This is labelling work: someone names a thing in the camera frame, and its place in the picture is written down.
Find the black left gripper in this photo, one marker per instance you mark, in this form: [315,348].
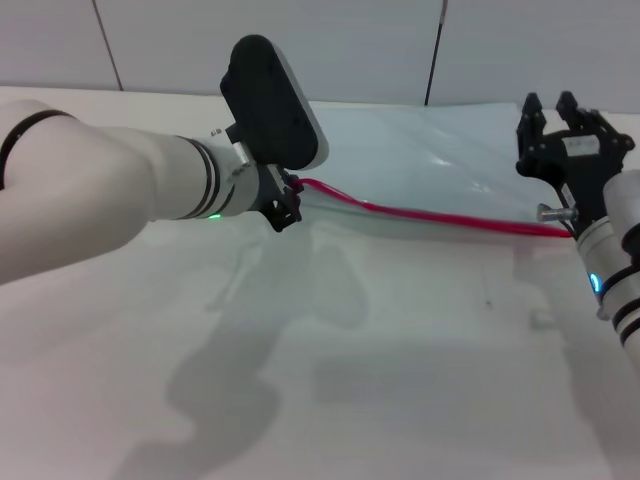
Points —
[280,210]

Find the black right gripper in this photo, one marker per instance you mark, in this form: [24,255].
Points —
[575,160]

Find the clear red-zip document bag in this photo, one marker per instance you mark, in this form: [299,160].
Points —
[425,150]

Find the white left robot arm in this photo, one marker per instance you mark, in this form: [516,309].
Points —
[100,190]

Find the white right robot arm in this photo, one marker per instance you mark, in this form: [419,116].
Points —
[615,240]

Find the left wrist camera housing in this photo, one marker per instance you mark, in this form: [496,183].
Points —
[272,100]

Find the silver mount bolt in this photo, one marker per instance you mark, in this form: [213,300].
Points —
[550,213]

